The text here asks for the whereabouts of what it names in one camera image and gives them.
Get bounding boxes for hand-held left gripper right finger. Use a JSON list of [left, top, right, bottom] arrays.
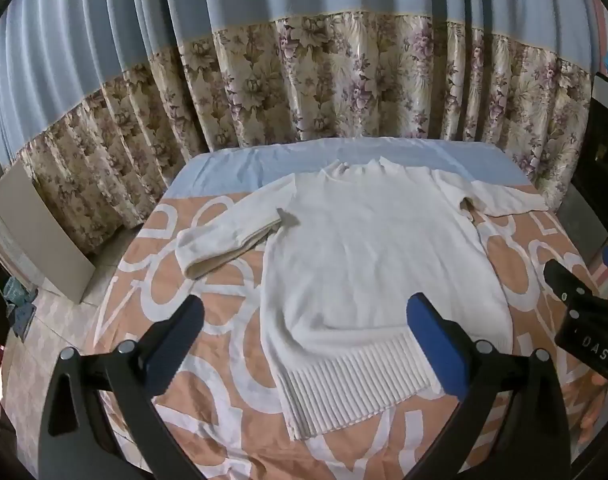
[[401, 292, 582, 480]]

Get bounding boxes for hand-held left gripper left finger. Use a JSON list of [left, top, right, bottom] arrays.
[[36, 295, 207, 480]]

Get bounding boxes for white knit sweater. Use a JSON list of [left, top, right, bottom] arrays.
[[175, 156, 549, 442]]

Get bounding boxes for person's right hand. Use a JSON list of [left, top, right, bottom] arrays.
[[578, 387, 608, 448]]

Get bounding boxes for orange white patterned blanket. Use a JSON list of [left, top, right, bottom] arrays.
[[91, 195, 600, 480]]

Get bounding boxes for black appliance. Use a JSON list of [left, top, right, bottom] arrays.
[[556, 72, 608, 272]]

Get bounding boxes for blue cloth items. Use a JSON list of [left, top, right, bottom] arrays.
[[4, 280, 38, 337]]

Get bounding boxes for light blue bed sheet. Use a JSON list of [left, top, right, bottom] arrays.
[[166, 135, 534, 207]]

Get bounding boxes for beige flat board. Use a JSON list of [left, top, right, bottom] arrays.
[[0, 160, 97, 306]]

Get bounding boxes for blue curtain with floral hem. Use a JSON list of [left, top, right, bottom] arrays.
[[0, 0, 608, 257]]

